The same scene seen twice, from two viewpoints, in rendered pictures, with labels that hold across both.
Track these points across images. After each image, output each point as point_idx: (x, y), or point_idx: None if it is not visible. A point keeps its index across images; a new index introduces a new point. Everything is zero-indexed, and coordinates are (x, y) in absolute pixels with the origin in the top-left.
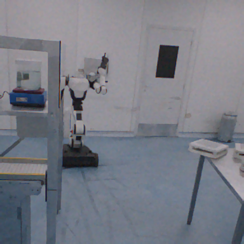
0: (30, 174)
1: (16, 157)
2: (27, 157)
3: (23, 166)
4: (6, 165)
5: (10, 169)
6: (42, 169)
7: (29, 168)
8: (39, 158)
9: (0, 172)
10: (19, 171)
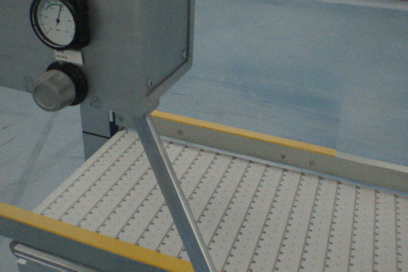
0: (170, 113)
1: (179, 260)
2: (112, 245)
3: (153, 232)
4: (252, 271)
5: (232, 217)
6: (76, 188)
7: (133, 207)
8: (40, 218)
9: (280, 142)
10: (193, 191)
